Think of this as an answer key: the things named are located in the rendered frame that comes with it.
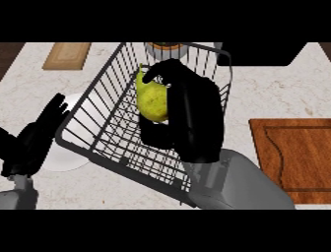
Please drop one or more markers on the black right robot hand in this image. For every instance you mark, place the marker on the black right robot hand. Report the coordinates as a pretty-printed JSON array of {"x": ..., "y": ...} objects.
[{"x": 196, "y": 111}]

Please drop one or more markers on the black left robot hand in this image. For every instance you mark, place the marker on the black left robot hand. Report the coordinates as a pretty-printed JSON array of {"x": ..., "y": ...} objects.
[{"x": 30, "y": 141}]

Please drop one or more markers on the yellow-green pear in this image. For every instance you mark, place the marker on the yellow-green pear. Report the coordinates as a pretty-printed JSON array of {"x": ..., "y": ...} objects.
[{"x": 153, "y": 100}]

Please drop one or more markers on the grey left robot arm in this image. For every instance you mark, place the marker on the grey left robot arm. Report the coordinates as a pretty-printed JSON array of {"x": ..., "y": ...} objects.
[{"x": 13, "y": 193}]

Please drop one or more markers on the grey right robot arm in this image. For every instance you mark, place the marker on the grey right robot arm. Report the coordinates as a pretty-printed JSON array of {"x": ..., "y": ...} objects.
[{"x": 236, "y": 183}]

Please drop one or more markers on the brown wooden cutting board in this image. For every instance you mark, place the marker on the brown wooden cutting board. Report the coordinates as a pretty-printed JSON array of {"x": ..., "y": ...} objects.
[{"x": 302, "y": 160}]

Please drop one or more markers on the light wooden board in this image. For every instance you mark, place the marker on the light wooden board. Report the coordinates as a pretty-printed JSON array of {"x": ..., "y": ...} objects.
[{"x": 67, "y": 55}]

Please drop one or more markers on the white plate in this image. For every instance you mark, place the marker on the white plate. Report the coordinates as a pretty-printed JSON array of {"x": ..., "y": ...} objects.
[{"x": 74, "y": 144}]

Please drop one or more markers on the grey pot with orange rim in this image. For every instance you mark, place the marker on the grey pot with orange rim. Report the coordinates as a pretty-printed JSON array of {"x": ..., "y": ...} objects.
[{"x": 166, "y": 50}]

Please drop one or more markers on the black appliance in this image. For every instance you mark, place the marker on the black appliance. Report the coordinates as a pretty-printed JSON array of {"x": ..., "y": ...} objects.
[{"x": 264, "y": 54}]

